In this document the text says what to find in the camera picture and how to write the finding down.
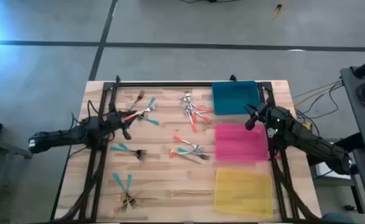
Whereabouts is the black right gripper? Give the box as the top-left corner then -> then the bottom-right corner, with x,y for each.
244,103 -> 280,131

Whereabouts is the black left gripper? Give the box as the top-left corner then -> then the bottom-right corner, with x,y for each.
102,110 -> 140,141

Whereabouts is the blue plastic bin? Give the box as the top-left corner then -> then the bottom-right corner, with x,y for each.
212,80 -> 262,116

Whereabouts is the pink plastic bin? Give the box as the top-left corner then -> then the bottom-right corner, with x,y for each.
214,123 -> 270,163

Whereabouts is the yellow plastic bin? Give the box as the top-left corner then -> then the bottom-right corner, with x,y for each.
213,168 -> 274,218

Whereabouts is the white paper sheet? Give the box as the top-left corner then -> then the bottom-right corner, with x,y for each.
315,161 -> 352,180

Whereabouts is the black stand bar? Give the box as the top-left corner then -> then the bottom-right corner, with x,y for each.
334,132 -> 365,151

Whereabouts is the dark grey equipment cart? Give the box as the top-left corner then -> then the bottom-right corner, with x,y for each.
339,66 -> 365,153

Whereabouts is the wooden stick tool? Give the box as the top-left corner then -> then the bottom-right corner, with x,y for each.
272,2 -> 283,20

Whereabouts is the grey work table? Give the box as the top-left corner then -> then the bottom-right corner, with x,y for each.
0,133 -> 36,224

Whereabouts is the black aluminium table frame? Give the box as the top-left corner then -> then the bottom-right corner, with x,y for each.
50,74 -> 322,223

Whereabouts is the yellow floor cable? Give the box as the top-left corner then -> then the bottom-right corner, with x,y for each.
293,83 -> 342,108

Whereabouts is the black floor cable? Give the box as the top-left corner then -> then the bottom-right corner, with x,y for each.
294,79 -> 344,121

